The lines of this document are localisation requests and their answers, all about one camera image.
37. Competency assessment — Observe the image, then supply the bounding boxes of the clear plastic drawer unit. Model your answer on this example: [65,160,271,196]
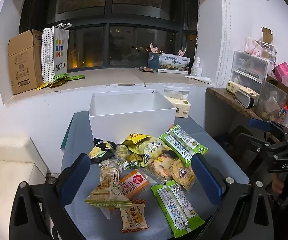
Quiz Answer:
[230,50,269,94]

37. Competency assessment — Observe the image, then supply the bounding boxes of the pile of green packets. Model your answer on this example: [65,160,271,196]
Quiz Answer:
[35,72,86,91]

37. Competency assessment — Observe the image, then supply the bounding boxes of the yellow black snack packet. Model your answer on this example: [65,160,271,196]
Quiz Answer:
[120,133,154,146]

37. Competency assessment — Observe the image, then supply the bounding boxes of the pale yellow snack packet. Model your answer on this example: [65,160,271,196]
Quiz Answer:
[139,137,165,168]

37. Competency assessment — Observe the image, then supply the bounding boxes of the white leather sofa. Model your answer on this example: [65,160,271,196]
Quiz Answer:
[0,136,48,232]

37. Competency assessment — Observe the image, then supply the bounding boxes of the white dotted shopping bag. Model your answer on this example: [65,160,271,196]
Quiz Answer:
[41,23,72,83]

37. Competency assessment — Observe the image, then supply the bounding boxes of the long green snack packet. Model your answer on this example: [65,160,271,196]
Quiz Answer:
[159,124,209,168]
[151,180,206,238]

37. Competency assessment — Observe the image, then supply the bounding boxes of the orange snack packet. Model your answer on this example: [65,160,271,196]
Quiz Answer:
[118,170,150,198]

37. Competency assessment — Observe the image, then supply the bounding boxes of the person's right hand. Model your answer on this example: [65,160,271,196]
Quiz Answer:
[269,178,288,203]

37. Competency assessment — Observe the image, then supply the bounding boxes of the dark blue box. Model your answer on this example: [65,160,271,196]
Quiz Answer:
[147,52,163,72]

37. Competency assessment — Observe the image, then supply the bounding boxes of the beige cracker packet green trim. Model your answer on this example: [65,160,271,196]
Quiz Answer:
[85,158,132,208]

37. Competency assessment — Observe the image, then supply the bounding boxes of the dark green foil packet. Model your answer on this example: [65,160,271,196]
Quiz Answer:
[123,152,144,170]

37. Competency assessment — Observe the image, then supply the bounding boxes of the clear rice cracker packet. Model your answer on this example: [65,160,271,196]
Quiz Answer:
[144,155,174,183]

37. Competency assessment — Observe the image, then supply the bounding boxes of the beige tissue pack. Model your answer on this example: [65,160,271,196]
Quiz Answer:
[167,97,192,118]

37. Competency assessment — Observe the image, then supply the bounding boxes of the white plastic bottle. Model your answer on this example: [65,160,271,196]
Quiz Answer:
[190,57,202,77]

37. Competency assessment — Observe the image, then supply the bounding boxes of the floral pouch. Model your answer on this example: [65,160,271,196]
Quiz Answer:
[244,37,263,57]

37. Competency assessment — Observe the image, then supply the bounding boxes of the white tube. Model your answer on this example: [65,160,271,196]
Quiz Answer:
[189,75,211,84]

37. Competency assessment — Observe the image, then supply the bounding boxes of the clear plastic container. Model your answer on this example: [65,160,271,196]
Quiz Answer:
[256,80,288,123]

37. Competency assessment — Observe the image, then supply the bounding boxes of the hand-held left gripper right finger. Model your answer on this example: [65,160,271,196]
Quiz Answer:
[192,154,274,240]

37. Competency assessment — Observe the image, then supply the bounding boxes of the white box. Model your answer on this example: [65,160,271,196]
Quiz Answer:
[88,89,177,145]

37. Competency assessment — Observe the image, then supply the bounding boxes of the wooden side table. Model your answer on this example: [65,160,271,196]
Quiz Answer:
[206,87,288,144]

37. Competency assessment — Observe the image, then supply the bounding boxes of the brown cardboard box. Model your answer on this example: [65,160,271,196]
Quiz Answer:
[8,29,45,95]

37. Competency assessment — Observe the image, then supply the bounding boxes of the black yellow chip packet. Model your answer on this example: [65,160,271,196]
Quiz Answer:
[88,138,117,165]

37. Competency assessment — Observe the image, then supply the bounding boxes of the dark window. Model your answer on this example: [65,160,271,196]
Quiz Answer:
[19,0,199,71]

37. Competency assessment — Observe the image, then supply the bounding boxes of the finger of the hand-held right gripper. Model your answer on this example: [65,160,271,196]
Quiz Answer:
[236,132,288,155]
[248,118,288,136]

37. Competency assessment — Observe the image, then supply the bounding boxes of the clear acrylic organizer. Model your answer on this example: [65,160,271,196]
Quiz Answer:
[255,40,276,63]

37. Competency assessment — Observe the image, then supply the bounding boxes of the clear zip bag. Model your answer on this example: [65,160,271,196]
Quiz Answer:
[163,85,191,99]

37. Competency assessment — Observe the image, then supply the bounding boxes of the small orange rice cake packet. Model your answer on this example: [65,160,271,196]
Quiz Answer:
[120,199,150,233]

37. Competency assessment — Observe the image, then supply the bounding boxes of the small bottle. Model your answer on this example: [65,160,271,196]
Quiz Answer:
[278,107,288,124]

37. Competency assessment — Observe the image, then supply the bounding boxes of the small jelly cup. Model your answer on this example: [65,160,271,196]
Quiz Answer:
[116,145,131,159]

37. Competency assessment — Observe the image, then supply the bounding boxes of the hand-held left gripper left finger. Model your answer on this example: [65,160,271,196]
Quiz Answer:
[9,153,92,240]

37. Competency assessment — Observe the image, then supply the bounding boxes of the white grey device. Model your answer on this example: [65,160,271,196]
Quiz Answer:
[234,90,256,109]

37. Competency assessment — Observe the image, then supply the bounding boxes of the pink box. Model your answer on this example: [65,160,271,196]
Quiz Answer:
[272,62,288,86]

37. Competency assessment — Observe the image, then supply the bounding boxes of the small cardboard box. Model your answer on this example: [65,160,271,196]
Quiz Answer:
[262,27,273,44]

